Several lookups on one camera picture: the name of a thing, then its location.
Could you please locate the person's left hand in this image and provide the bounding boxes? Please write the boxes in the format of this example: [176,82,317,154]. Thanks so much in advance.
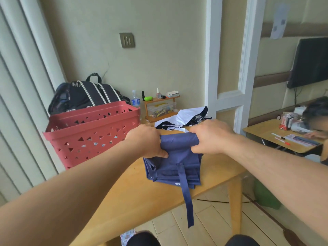
[124,124,169,159]

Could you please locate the person's right hand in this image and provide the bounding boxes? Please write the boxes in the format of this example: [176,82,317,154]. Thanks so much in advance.
[190,119,236,155]

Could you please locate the navy blue apron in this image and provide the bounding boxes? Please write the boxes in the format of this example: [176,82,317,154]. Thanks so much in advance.
[143,132,204,228]

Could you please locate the person's left forearm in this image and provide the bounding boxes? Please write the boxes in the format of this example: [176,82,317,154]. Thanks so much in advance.
[0,139,145,246]

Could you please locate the person's right forearm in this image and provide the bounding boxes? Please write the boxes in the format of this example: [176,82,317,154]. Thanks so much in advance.
[225,133,328,245]

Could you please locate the small wooden shelf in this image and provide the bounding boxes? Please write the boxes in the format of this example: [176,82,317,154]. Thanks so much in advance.
[143,95,181,123]

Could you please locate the white and navy garment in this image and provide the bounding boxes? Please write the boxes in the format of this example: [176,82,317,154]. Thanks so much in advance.
[154,106,212,133]

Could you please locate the clear plastic storage box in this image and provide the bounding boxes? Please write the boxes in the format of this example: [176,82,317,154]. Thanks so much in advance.
[147,101,177,118]

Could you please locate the clear plastic water bottle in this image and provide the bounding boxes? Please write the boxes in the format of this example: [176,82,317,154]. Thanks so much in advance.
[131,90,141,108]

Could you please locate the wooden table leg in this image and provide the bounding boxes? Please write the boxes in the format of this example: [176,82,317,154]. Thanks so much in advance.
[227,175,243,235]

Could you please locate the small wooden desk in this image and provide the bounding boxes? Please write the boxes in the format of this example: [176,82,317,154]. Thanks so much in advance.
[243,119,324,162]

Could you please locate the red plastic laundry basket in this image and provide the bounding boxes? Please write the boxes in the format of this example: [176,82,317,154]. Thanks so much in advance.
[43,101,141,171]

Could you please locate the green bag on floor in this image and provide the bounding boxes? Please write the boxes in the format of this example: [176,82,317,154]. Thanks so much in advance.
[253,179,281,210]

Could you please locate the person's left leg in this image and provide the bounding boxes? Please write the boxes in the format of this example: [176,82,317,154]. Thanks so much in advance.
[127,230,161,246]

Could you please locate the person's leg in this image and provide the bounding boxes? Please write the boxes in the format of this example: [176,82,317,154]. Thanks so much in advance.
[127,230,161,246]
[225,234,261,246]

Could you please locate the patterned cloth item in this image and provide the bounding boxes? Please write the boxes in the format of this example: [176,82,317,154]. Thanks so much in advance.
[120,228,136,244]

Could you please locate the pen holder with pens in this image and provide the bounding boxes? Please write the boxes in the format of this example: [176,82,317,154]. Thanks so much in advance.
[279,112,294,131]

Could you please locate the person's right leg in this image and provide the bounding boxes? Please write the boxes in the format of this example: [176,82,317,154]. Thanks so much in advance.
[225,234,261,246]

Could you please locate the printed papers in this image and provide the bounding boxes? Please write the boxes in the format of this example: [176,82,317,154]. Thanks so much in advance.
[284,134,321,147]

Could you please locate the white tissue pack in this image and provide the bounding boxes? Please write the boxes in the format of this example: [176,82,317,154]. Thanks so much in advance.
[291,106,312,133]

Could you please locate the white pleated curtain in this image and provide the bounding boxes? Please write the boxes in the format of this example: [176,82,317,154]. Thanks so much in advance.
[0,0,67,204]

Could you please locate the black floor cable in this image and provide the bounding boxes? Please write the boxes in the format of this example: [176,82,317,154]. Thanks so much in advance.
[196,193,257,204]

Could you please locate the black bag with white straps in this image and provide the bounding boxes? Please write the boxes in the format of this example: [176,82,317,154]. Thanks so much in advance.
[48,73,131,116]

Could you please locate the white door frame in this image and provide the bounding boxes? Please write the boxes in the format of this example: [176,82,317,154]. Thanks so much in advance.
[204,0,267,136]

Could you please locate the metal wall switch plate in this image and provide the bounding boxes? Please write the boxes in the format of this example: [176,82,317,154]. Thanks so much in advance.
[119,32,135,49]

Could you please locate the black wall television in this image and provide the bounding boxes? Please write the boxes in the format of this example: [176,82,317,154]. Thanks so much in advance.
[287,37,328,89]

